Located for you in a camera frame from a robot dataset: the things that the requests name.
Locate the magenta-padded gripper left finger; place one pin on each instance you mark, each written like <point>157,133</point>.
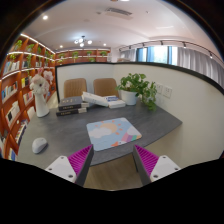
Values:
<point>60,166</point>

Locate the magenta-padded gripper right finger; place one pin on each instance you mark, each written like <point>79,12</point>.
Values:
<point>165,166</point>

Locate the white computer mouse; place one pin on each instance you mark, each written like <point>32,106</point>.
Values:
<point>39,145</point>

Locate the pastel cloud print mouse pad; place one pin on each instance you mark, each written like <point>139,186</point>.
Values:
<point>111,133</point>

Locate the white pitcher vase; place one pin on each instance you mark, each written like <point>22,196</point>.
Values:
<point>42,106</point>

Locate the white leaning book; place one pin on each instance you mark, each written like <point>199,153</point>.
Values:
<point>95,99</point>

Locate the tan upholstered chair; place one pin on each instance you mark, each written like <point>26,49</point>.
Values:
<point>75,87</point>
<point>105,86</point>

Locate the pink and white flowers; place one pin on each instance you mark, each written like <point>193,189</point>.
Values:
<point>38,85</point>

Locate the green plant in white pot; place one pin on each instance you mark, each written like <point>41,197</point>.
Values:
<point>135,85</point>

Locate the long orange bookshelf unit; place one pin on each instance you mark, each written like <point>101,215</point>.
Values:
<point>16,86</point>

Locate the grey curtain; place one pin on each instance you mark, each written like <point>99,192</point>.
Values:
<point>200,65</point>

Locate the window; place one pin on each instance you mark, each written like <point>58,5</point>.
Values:
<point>156,54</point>

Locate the orange shelf unit with plants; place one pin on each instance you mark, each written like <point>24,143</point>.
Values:
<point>83,55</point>

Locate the globe bulb chandelier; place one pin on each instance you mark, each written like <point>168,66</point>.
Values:
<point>82,41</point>

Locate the recessed ceiling lights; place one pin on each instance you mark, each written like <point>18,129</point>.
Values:
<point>45,17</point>

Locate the ceiling air vent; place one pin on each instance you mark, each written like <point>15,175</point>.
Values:
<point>118,12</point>

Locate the white wall socket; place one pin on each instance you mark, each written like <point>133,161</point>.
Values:
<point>159,88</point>
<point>167,92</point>

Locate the black ceiling track light rail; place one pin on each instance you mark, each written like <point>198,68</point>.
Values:
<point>161,42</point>

